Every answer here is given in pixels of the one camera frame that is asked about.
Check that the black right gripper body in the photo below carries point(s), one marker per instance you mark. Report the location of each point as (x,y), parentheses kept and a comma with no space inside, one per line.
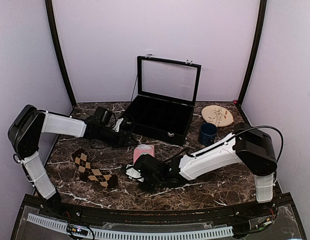
(156,182)

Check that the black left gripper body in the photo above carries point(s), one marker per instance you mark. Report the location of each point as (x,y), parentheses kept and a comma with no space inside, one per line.
(112,140)

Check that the pink teal patterned sock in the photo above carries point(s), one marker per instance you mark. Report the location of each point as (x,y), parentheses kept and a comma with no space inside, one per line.
(143,149)

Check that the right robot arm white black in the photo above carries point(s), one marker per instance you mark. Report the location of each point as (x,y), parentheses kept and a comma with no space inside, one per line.
(246,144)

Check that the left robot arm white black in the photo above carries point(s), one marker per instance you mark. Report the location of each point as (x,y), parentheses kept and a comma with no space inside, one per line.
(27,129)

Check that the brown argyle sock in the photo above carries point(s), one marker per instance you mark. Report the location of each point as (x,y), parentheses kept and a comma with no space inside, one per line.
(87,172)

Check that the dark blue mug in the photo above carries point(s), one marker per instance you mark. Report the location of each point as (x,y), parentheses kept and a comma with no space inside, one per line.
(207,134)

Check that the black display case glass lid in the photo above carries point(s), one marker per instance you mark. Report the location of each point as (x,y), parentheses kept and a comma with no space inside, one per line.
(166,95)

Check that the small circuit board with leds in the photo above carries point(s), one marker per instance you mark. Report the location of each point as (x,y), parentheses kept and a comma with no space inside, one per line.
(76,230)

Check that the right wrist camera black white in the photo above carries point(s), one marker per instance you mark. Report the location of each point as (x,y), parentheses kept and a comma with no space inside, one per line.
(144,166)

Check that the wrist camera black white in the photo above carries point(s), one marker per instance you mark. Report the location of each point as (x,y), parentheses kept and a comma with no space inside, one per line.
(102,117)
(144,166)

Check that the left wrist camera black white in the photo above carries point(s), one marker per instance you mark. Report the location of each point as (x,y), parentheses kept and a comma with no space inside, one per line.
(102,117)

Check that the white slotted cable duct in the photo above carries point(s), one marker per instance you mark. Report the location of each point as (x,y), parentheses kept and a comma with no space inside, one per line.
(116,231)

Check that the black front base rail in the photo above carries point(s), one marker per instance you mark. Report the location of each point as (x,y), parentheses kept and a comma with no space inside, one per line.
(277,220)

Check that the black left frame post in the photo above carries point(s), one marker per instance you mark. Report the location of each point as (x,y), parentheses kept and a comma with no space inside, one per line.
(58,52)

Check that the black frame post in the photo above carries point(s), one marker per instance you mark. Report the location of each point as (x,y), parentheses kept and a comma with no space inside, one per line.
(253,52)
(58,52)

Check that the black right frame post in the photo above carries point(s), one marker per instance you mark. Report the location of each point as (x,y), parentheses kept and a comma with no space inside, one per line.
(253,52)

